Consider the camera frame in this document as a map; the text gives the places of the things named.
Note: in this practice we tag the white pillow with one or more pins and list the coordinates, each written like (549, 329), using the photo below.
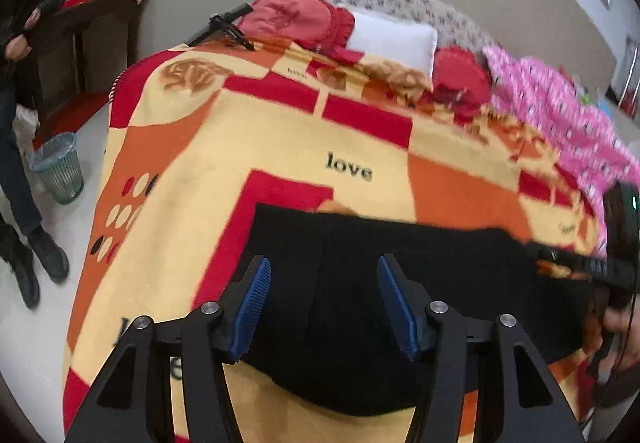
(392, 40)

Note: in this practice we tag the printed red orange blanket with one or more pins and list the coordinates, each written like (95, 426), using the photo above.
(210, 158)

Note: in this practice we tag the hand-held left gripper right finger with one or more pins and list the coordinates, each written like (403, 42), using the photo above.
(397, 304)

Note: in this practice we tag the red ruffled embroidered pillow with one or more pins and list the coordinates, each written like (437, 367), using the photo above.
(285, 13)

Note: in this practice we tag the pink penguin print quilt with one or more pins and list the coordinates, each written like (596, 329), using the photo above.
(565, 113)

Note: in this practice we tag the mesh waste basket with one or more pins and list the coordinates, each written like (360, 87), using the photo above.
(57, 168)

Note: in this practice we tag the black pants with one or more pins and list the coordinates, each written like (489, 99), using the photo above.
(340, 273)

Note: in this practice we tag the black tripod stand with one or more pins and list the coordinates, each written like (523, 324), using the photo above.
(220, 25)

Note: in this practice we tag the metal stair railing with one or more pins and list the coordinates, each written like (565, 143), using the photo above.
(627, 73)

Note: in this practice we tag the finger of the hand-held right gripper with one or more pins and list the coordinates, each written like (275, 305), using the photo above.
(565, 259)

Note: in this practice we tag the white plastic bag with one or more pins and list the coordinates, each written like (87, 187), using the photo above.
(25, 128)

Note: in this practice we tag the floral padded headboard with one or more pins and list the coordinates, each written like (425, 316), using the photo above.
(400, 3)

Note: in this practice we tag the red floor mat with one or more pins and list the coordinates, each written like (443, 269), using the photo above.
(75, 110)

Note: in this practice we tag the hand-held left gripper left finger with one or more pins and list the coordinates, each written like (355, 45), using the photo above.
(252, 304)

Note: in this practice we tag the dark wooden cabinet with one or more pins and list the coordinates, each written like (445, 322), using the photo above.
(95, 38)

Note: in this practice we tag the person's right hand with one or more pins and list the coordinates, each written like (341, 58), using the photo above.
(620, 322)

